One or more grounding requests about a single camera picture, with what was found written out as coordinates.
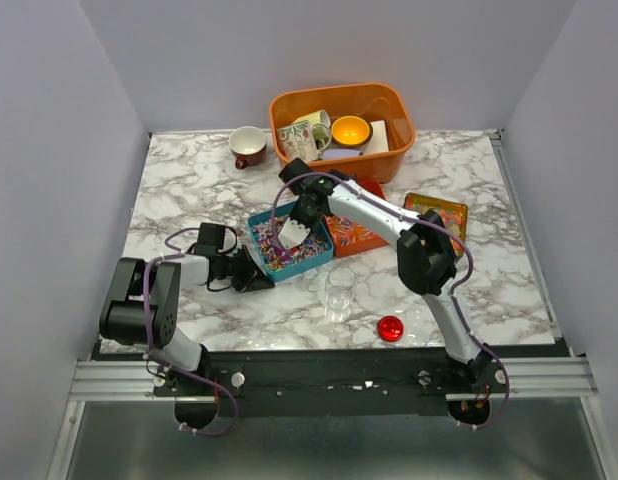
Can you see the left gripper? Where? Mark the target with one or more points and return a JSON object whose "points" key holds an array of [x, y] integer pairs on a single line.
{"points": [[253, 276]]}

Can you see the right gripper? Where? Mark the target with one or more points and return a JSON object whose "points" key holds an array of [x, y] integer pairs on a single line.
{"points": [[293, 216]]}

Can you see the teal candy tray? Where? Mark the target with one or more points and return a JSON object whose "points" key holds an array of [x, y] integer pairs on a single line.
{"points": [[315, 251]]}

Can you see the orange candy tray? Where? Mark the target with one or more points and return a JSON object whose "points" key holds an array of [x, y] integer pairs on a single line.
{"points": [[351, 238]]}

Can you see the clear plastic jar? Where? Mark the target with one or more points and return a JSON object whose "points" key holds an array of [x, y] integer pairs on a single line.
{"points": [[339, 293]]}

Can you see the orange plastic bin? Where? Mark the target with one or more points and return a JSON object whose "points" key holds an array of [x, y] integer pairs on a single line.
{"points": [[371, 101]]}

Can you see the gold tin candy tray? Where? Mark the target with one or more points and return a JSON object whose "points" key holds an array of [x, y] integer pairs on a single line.
{"points": [[453, 214]]}

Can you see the purple plastic scoop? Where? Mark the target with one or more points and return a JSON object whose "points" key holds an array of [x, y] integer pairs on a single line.
{"points": [[285, 257]]}

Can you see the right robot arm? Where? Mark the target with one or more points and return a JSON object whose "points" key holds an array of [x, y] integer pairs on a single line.
{"points": [[426, 259]]}

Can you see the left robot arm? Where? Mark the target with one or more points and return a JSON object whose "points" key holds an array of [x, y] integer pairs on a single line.
{"points": [[142, 301]]}

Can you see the lavender cup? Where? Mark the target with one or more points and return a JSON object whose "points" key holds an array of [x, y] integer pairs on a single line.
{"points": [[340, 153]]}

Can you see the floral patterned mug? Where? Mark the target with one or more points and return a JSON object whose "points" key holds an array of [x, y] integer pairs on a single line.
{"points": [[307, 137]]}

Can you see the orange black bowl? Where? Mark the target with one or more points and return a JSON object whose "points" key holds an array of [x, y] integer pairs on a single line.
{"points": [[351, 131]]}

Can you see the maroon white cup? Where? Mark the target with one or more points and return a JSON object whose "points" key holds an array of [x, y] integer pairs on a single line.
{"points": [[248, 144]]}

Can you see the red jar lid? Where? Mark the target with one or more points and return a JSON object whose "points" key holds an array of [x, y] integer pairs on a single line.
{"points": [[390, 329]]}

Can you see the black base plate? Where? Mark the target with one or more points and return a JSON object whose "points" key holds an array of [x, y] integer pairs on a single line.
{"points": [[319, 383]]}

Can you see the aluminium rail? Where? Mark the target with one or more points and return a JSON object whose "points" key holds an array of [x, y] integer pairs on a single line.
{"points": [[556, 377]]}

